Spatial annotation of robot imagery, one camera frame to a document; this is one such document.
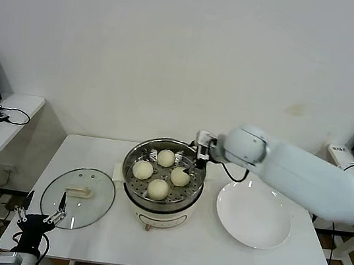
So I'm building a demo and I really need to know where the round glass pot lid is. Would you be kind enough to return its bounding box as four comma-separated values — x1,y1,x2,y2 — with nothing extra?
36,161,120,237

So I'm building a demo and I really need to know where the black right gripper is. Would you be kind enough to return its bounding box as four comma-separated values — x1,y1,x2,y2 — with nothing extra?
181,127,221,179

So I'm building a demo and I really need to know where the white wall socket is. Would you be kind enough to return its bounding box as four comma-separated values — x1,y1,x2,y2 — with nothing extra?
0,163,18,176

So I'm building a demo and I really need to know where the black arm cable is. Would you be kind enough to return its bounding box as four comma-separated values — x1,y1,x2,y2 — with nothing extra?
218,161,252,185
7,229,52,265

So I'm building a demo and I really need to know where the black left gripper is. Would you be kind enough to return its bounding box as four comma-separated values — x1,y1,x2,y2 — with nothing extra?
7,184,71,259

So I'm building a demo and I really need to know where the white round plate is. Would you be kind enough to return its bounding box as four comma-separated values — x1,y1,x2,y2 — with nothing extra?
210,175,298,254

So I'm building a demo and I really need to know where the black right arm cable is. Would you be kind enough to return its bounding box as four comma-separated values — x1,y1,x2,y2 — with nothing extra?
218,161,252,185

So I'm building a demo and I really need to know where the white steamed baozi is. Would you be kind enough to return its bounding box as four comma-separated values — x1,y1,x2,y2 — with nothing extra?
145,177,171,202
131,159,156,182
168,165,192,188
156,148,177,169

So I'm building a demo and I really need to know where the black hub cable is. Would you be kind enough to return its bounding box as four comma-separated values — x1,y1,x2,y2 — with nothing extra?
0,105,32,128

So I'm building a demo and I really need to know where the brown floor socket box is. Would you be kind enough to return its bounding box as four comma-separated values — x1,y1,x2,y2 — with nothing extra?
4,202,21,214

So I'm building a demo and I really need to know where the cream electric cooker pot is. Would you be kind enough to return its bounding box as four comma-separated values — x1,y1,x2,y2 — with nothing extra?
104,150,218,241

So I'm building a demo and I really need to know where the stainless steel steamer basket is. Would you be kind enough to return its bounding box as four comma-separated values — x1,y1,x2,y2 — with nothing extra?
116,132,211,215

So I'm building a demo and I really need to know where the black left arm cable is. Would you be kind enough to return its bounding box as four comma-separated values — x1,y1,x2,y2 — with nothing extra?
7,229,52,265

